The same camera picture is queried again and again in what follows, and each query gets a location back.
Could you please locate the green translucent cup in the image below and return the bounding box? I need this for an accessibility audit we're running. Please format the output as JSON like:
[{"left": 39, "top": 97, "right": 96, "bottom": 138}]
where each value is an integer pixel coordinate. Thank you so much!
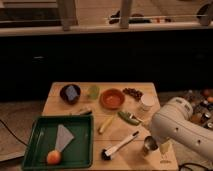
[{"left": 88, "top": 85, "right": 100, "bottom": 100}]

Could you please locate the grey cloth piece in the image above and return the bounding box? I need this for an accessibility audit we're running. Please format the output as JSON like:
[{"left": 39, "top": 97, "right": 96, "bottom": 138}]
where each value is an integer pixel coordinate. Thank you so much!
[{"left": 55, "top": 124, "right": 74, "bottom": 152}]

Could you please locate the small wooden brush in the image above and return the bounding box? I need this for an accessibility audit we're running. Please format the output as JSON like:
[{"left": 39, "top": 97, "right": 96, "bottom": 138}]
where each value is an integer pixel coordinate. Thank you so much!
[{"left": 70, "top": 107, "right": 92, "bottom": 115}]

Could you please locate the white paper cup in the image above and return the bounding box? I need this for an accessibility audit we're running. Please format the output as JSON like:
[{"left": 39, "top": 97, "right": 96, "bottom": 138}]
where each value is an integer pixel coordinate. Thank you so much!
[{"left": 140, "top": 93, "right": 155, "bottom": 111}]

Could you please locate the dark metal cup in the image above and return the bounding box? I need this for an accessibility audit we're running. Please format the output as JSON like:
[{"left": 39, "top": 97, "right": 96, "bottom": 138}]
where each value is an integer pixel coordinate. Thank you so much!
[{"left": 144, "top": 136, "right": 158, "bottom": 155}]

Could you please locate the orange peach fruit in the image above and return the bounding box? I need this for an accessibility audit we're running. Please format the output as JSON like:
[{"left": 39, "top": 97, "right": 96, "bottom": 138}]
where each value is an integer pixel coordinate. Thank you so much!
[{"left": 46, "top": 150, "right": 61, "bottom": 165}]

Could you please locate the brown grape bunch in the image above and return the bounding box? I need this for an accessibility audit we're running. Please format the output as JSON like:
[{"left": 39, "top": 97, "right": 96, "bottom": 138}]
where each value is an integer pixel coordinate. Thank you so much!
[{"left": 123, "top": 88, "right": 143, "bottom": 101}]

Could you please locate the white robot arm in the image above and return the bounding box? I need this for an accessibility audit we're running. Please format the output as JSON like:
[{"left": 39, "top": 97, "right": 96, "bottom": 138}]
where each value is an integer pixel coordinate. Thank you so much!
[{"left": 149, "top": 97, "right": 213, "bottom": 162}]

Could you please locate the dark brown bowl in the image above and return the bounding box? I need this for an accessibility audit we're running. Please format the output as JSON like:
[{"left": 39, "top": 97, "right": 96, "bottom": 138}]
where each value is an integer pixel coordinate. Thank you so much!
[{"left": 60, "top": 84, "right": 81, "bottom": 105}]

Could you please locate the orange plastic bowl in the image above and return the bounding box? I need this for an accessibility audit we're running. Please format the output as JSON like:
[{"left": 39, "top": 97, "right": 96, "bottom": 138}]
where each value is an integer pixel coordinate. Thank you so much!
[{"left": 100, "top": 89, "right": 125, "bottom": 110}]

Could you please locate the bottles and jars pile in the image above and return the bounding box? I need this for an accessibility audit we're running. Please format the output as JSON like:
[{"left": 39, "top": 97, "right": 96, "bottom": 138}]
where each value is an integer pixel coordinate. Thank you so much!
[{"left": 184, "top": 89, "right": 213, "bottom": 131}]

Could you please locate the green plastic tray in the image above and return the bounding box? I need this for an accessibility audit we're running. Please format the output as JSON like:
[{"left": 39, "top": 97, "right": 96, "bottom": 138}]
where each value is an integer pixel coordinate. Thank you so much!
[{"left": 22, "top": 115, "right": 93, "bottom": 171}]

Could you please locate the blue sponge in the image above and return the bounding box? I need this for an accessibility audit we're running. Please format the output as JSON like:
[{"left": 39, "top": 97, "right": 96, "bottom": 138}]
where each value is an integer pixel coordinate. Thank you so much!
[{"left": 65, "top": 85, "right": 78, "bottom": 101}]

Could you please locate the white handled black brush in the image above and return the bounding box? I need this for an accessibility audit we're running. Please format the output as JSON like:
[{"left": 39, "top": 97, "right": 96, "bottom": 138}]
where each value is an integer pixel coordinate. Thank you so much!
[{"left": 101, "top": 131, "right": 139, "bottom": 160}]

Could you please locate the green pea pod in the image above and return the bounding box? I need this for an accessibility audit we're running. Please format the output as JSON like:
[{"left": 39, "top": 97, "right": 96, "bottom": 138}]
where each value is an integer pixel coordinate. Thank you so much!
[{"left": 118, "top": 111, "right": 140, "bottom": 126}]

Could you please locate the black floor cable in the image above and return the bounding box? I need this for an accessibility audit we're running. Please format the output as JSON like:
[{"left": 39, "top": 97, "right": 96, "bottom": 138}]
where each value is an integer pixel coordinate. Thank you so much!
[{"left": 0, "top": 119, "right": 28, "bottom": 147}]

